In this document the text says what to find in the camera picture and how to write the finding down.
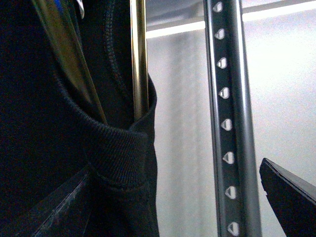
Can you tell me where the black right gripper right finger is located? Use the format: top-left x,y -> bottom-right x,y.
259,158 -> 316,237

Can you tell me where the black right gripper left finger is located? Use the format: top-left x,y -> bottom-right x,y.
14,167 -> 91,237

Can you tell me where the black t-shirt small white print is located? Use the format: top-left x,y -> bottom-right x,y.
0,0 -> 159,237

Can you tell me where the metallic clothes hanger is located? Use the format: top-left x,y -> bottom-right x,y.
33,0 -> 149,124

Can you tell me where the dark perforated rack post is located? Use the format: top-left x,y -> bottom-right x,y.
203,0 -> 262,237

